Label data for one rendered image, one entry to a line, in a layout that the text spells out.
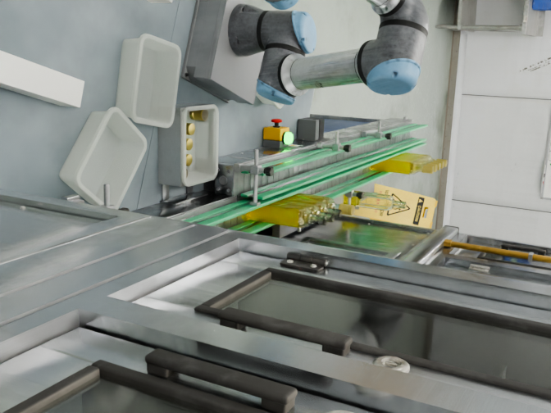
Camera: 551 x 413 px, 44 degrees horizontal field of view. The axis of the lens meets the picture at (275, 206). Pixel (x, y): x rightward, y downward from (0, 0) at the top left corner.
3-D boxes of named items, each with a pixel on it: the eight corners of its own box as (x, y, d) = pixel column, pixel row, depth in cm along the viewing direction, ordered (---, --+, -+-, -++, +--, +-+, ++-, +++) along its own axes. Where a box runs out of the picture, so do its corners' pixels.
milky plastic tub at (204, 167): (159, 184, 193) (184, 188, 189) (158, 105, 188) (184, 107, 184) (194, 175, 208) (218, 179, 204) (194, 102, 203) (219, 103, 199)
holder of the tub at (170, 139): (158, 201, 195) (180, 206, 191) (157, 106, 188) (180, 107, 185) (193, 192, 209) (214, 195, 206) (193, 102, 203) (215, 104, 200)
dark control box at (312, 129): (296, 138, 267) (315, 140, 263) (296, 118, 265) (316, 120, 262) (305, 136, 274) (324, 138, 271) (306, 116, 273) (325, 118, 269)
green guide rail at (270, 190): (240, 197, 208) (262, 200, 205) (240, 193, 208) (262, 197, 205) (412, 138, 359) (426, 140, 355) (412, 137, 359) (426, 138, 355)
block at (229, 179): (212, 193, 207) (232, 197, 204) (213, 163, 205) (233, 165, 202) (219, 192, 211) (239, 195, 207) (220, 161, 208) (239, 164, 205)
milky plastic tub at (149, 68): (105, 119, 172) (131, 121, 168) (115, 30, 171) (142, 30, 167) (147, 126, 188) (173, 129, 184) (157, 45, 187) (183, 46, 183)
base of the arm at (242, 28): (232, -3, 195) (261, -3, 190) (257, 12, 208) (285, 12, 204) (224, 49, 195) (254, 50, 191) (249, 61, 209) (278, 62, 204)
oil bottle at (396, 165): (370, 170, 310) (430, 177, 297) (371, 157, 308) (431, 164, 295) (374, 168, 314) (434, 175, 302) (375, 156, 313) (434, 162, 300)
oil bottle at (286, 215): (245, 219, 214) (306, 229, 204) (245, 201, 213) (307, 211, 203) (254, 215, 219) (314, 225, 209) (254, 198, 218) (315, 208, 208)
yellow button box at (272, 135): (261, 146, 244) (280, 148, 240) (261, 125, 242) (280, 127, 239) (270, 144, 250) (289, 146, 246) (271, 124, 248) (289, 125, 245)
